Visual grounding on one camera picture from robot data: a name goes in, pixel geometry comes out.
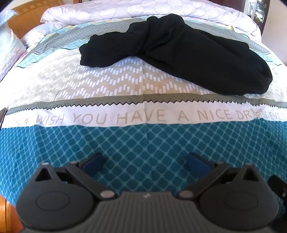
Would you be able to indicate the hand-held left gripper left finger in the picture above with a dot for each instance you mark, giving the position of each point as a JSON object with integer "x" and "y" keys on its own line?
{"x": 94, "y": 161}

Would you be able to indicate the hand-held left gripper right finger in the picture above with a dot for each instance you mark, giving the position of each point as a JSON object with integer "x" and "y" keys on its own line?
{"x": 197, "y": 164}

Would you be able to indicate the black pants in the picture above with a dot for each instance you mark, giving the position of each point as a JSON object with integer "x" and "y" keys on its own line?
{"x": 179, "y": 51}

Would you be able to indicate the patterned teal bed sheet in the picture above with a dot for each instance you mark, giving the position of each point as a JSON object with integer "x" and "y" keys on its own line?
{"x": 134, "y": 134}

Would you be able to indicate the pale floral pillow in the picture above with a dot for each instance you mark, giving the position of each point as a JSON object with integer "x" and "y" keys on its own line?
{"x": 11, "y": 49}

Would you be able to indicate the white quilt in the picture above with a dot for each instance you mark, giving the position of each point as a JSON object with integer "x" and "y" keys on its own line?
{"x": 89, "y": 11}

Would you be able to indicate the wooden headboard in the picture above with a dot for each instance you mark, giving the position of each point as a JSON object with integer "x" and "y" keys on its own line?
{"x": 29, "y": 18}

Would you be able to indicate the wooden bed frame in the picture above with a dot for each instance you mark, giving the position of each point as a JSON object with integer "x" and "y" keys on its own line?
{"x": 5, "y": 212}

